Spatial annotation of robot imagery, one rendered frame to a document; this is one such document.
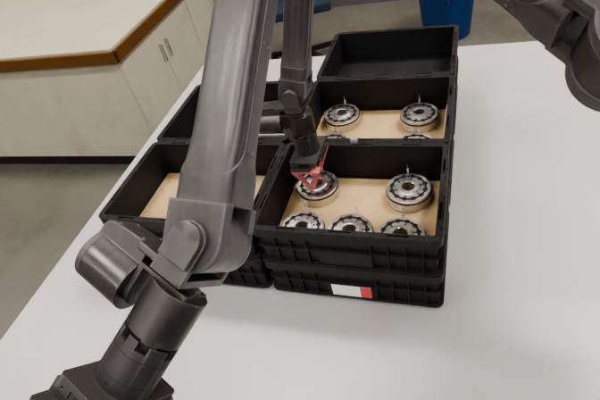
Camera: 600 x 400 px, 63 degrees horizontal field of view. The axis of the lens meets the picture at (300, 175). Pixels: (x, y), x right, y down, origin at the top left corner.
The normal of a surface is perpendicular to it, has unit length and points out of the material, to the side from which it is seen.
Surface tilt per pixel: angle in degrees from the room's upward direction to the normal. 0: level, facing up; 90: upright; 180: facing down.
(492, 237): 0
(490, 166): 0
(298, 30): 83
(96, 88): 90
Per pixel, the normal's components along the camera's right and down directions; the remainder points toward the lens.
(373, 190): -0.20, -0.74
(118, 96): -0.23, 0.67
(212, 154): -0.22, -0.34
